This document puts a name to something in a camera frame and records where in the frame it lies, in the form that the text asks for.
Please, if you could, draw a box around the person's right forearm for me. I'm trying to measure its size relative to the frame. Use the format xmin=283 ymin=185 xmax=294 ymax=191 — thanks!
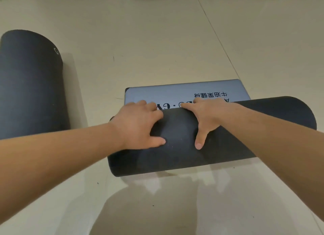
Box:
xmin=220 ymin=103 xmax=324 ymax=223

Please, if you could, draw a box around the person's right hand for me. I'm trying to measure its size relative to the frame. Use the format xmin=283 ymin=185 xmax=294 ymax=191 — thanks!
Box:
xmin=180 ymin=98 xmax=244 ymax=151

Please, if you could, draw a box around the person's left forearm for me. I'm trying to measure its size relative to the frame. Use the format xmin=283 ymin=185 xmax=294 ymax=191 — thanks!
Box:
xmin=0 ymin=122 xmax=125 ymax=225

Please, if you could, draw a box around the blue-grey yoga mat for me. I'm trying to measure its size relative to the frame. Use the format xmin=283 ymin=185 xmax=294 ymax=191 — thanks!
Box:
xmin=107 ymin=79 xmax=317 ymax=178
xmin=0 ymin=29 xmax=71 ymax=141

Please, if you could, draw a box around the person's left hand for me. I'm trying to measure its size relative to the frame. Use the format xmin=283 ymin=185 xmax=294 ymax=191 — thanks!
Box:
xmin=108 ymin=100 xmax=167 ymax=151

